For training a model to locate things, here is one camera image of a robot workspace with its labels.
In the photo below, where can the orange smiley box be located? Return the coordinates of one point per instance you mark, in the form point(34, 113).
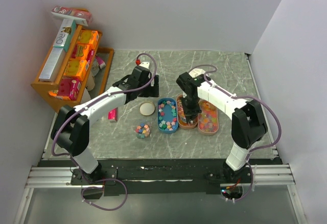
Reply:
point(76, 69)
point(88, 37)

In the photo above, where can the clear glass jar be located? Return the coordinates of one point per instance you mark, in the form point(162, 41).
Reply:
point(143, 130)

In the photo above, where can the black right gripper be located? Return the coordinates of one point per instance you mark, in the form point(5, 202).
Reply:
point(189, 113)

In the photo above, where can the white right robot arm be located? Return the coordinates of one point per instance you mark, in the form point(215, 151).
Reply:
point(248, 124)

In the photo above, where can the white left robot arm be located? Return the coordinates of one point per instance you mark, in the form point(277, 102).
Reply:
point(72, 125)

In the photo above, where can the orange smiley box top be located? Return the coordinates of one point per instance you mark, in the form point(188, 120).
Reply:
point(88, 37)

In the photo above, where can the pink box on top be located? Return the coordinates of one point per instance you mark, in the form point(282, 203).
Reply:
point(80, 16)

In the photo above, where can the pink smiley box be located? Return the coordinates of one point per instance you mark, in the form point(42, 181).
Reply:
point(69, 89)

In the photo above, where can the orange red snack box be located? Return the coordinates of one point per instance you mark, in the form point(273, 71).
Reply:
point(81, 52)

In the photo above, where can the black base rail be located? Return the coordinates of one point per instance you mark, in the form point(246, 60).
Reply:
point(147, 176)

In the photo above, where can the pink tray of lollipops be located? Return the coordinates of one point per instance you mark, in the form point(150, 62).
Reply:
point(181, 116)

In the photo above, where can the silver long box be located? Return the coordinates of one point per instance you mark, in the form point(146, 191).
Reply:
point(52, 65)

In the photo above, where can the pink toothpaste box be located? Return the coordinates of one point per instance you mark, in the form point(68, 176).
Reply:
point(113, 115)

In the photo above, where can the pink tray of gummy stars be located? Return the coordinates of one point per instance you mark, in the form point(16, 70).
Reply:
point(208, 123)

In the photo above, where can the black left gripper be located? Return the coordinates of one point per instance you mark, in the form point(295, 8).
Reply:
point(153, 91)

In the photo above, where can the gold jar lid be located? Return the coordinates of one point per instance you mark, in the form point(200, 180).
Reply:
point(147, 108)

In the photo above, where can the orange smiley box lower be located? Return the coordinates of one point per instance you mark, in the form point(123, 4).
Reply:
point(76, 69)

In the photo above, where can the teal white long box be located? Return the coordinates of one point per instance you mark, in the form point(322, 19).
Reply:
point(64, 35)

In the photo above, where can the wooden shelf rack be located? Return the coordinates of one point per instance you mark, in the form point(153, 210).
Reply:
point(48, 90)

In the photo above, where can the blue tray of star candies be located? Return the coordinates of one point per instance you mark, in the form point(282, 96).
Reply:
point(167, 115)

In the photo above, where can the white pink packet in shelf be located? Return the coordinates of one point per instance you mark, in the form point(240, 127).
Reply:
point(97, 65)

